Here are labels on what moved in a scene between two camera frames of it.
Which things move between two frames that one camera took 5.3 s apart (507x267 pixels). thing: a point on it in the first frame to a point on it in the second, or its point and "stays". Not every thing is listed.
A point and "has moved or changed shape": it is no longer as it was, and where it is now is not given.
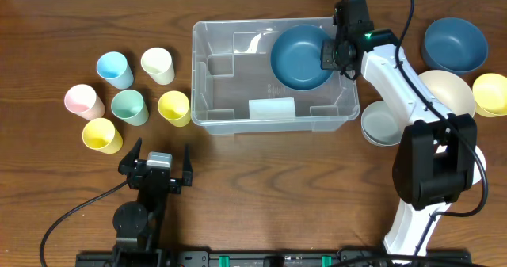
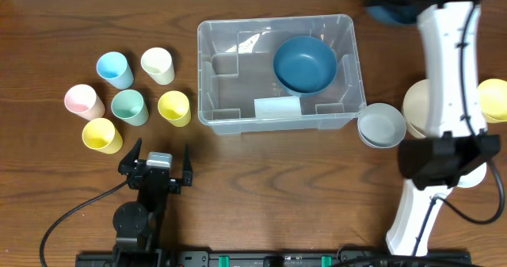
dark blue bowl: x=296 y=58 has moved or changed shape
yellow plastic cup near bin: x=175 y=107 stays
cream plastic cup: x=158 y=62 stays
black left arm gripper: x=127 y=167 stays
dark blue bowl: x=453 y=44 has moved or changed shape
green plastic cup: x=128 y=106 stays
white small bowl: x=477 y=175 stays
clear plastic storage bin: x=236 y=92 has moved or changed shape
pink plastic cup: x=83 y=101 stays
